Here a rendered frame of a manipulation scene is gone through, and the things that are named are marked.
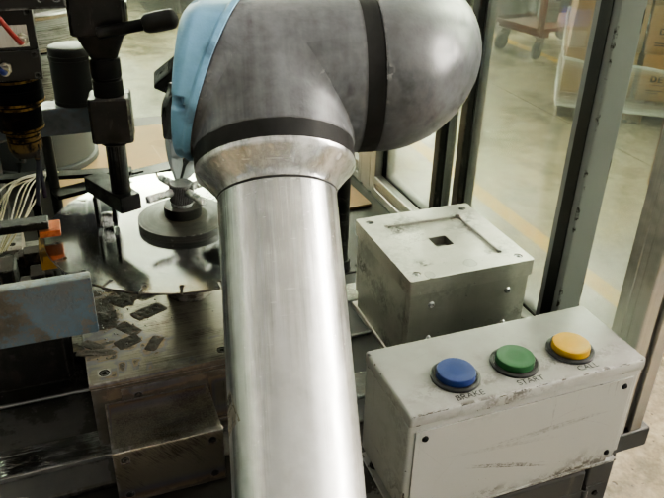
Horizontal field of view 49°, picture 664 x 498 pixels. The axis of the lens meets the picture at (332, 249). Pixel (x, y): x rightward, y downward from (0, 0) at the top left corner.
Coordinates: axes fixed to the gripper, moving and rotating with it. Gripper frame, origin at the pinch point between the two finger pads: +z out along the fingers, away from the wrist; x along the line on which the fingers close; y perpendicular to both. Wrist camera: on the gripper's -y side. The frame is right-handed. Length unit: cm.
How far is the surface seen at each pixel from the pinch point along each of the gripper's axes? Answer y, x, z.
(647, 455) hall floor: 16, 147, 37
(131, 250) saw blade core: 8.2, -8.4, 10.6
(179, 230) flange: 9.5, -3.7, 7.1
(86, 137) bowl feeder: -64, 16, -4
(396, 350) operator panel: 35.5, 9.3, 13.2
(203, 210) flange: 7.3, 0.3, 4.2
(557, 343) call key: 47, 21, 8
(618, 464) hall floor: 12, 139, 41
